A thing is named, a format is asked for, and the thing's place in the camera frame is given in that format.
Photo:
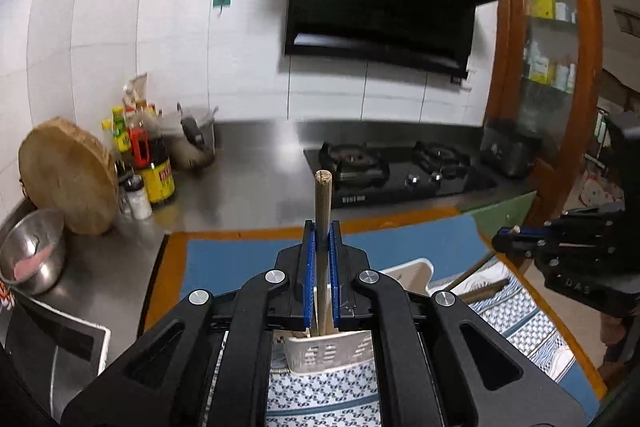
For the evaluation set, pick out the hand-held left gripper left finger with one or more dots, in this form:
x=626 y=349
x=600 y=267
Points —
x=175 y=357

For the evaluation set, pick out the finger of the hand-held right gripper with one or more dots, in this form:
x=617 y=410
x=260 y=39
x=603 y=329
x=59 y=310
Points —
x=595 y=219
x=520 y=243

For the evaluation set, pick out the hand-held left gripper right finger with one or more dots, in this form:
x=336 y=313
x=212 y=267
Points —
x=450 y=357

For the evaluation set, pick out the single wooden chopstick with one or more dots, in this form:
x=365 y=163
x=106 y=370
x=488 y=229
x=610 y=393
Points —
x=322 y=207
x=472 y=272
x=490 y=289

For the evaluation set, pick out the white plastic utensil holder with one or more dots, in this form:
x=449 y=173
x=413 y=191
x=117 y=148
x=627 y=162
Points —
x=325 y=354

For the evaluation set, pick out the green cabinet front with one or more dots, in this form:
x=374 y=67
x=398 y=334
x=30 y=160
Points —
x=500 y=214

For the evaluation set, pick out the black box appliance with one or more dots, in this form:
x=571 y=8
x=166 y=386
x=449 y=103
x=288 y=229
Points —
x=510 y=149

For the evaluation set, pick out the black kitchen sink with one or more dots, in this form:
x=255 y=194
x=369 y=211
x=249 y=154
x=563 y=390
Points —
x=55 y=347

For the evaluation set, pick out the black gas stove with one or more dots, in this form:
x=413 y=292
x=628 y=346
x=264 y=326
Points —
x=400 y=177

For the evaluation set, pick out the white spice jar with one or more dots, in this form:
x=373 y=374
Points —
x=138 y=204

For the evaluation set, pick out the steel colander bowl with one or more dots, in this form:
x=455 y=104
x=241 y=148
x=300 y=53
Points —
x=37 y=247

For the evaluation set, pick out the wooden glass door cabinet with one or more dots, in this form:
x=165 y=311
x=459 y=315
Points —
x=505 y=57

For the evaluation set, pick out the round wooden cutting board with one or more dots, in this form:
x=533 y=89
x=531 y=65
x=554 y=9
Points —
x=70 y=177

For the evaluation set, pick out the yellow box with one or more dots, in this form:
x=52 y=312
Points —
x=542 y=4

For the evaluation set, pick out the yellow seasoning bottle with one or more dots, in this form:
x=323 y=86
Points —
x=120 y=129
x=107 y=132

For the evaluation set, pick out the beige packet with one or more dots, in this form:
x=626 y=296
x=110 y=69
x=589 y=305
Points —
x=136 y=88

